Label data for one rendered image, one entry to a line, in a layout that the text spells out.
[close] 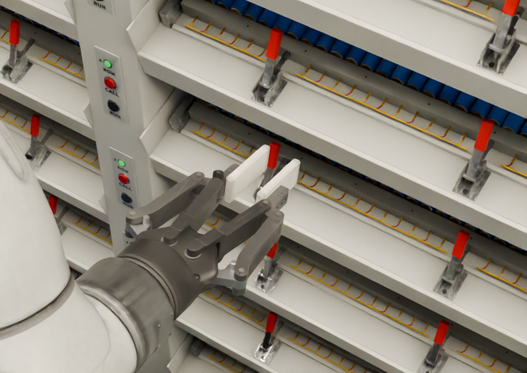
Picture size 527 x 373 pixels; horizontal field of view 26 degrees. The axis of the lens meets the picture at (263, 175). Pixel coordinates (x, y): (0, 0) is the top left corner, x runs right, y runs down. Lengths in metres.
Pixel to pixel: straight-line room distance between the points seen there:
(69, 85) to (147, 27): 0.27
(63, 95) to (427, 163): 0.59
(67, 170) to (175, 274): 0.87
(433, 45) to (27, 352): 0.53
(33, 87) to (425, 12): 0.69
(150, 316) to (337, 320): 0.72
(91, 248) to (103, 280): 1.02
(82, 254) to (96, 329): 1.08
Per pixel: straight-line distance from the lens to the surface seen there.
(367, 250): 1.46
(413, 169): 1.30
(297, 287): 1.65
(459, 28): 1.17
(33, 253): 0.83
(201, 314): 1.86
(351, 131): 1.33
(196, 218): 1.05
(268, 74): 1.34
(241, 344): 1.83
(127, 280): 0.94
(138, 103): 1.50
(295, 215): 1.49
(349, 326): 1.62
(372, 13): 1.19
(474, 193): 1.28
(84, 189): 1.79
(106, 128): 1.59
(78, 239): 1.97
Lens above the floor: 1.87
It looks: 49 degrees down
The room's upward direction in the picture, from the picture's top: straight up
